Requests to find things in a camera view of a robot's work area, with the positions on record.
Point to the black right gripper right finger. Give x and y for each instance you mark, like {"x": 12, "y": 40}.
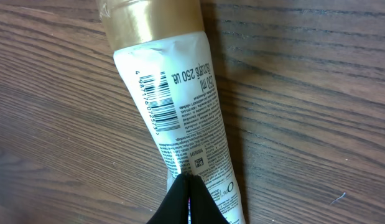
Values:
{"x": 203, "y": 209}

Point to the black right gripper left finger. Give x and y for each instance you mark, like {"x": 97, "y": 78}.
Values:
{"x": 174, "y": 207}

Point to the white shampoo tube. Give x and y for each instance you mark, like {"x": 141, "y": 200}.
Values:
{"x": 163, "y": 56}

